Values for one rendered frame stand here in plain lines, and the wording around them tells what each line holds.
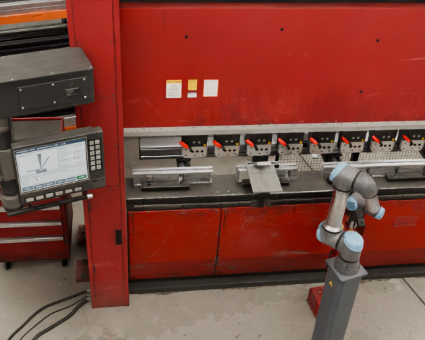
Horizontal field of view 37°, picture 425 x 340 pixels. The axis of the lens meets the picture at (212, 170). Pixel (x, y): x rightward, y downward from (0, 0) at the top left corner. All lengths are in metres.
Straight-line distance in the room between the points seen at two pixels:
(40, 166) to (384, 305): 2.64
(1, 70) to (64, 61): 0.29
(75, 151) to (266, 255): 1.71
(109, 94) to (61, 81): 0.40
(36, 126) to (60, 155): 1.20
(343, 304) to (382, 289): 0.96
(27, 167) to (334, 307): 1.94
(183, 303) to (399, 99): 1.97
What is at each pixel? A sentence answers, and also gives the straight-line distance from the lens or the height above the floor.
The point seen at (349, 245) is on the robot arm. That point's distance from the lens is 3.63.
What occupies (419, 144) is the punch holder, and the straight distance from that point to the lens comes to 4.31.
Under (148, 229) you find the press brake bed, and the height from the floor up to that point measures 0.61.
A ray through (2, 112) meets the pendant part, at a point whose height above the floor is 1.79.
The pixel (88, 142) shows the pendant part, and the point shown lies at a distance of 3.27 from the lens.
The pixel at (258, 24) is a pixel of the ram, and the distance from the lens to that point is 3.53.
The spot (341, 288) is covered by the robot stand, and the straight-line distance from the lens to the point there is 3.81.
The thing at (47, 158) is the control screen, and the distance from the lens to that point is 3.26.
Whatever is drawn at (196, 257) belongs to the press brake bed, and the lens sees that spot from 4.34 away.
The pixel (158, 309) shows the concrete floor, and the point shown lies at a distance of 4.47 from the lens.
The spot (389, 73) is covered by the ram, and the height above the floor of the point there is 1.66.
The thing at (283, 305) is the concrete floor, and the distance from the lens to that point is 4.57.
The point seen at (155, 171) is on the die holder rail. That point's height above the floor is 0.97.
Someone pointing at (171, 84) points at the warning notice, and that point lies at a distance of 3.63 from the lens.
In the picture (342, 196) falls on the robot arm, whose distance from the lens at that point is 3.52.
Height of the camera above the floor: 3.42
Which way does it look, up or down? 37 degrees down
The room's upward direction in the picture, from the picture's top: 4 degrees clockwise
